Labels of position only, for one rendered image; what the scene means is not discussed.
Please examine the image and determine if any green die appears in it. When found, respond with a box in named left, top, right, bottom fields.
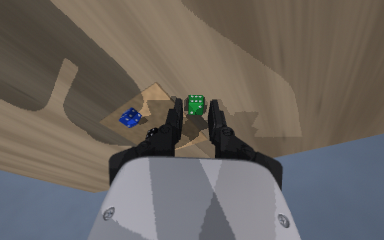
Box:
left=188, top=95, right=204, bottom=115

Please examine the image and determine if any blue die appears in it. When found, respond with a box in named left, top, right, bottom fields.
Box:
left=119, top=108, right=142, bottom=128

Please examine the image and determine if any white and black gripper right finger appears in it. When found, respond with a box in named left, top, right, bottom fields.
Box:
left=208, top=100, right=283, bottom=192

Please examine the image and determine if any tan sandy mat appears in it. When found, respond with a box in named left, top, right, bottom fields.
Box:
left=99, top=82, right=208, bottom=150

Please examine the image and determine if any black die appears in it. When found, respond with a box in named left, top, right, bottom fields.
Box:
left=145, top=127, right=158, bottom=139

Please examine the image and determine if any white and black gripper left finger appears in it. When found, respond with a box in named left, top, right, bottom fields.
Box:
left=109, top=98, right=183, bottom=186

